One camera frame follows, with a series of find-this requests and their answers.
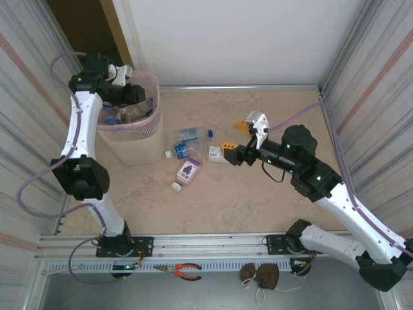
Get dark blue label clear bottle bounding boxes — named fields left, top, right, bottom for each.
left=165, top=141, right=204, bottom=159

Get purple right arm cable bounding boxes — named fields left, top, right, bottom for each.
left=267, top=102, right=413, bottom=277

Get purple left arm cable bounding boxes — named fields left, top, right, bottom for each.
left=16, top=52, right=126, bottom=285

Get orange handled pliers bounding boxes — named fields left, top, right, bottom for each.
left=153, top=262, right=203, bottom=281

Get pink waste basket with liner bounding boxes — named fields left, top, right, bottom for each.
left=96, top=69, right=162, bottom=136

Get white slotted cable duct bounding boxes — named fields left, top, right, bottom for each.
left=45, top=259, right=312, bottom=274

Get thin black right gripper cable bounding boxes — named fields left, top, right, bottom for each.
left=261, top=160, right=287, bottom=182

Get aluminium double track rail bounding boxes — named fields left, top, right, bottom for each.
left=34, top=232, right=356, bottom=260

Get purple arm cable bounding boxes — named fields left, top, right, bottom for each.
left=16, top=52, right=126, bottom=285
left=267, top=102, right=413, bottom=277

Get circuit board with wires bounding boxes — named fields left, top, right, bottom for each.
left=289, top=257, right=312, bottom=278

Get white door frame post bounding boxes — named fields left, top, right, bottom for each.
left=112, top=0, right=146, bottom=70

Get circuit board with green light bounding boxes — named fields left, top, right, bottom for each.
left=111, top=263, right=142, bottom=279

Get brown wooden door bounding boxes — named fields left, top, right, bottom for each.
left=99, top=0, right=134, bottom=65

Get brown cloth pouches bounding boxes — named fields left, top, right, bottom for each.
left=241, top=278, right=301, bottom=305

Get Nescafe coffee bottle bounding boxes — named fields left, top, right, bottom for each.
left=206, top=145, right=228, bottom=163

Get purple grape label bottle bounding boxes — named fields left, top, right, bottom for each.
left=171, top=157, right=203, bottom=193

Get large brown cloth pouch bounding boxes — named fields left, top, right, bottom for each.
left=256, top=263, right=280, bottom=291

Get grey label clear bottle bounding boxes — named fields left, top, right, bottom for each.
left=176, top=127, right=214, bottom=143

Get small brown cloth pouch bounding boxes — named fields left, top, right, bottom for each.
left=239, top=262, right=259, bottom=282

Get pink slatted plastic bin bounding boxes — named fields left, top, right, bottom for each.
left=96, top=69, right=165, bottom=166

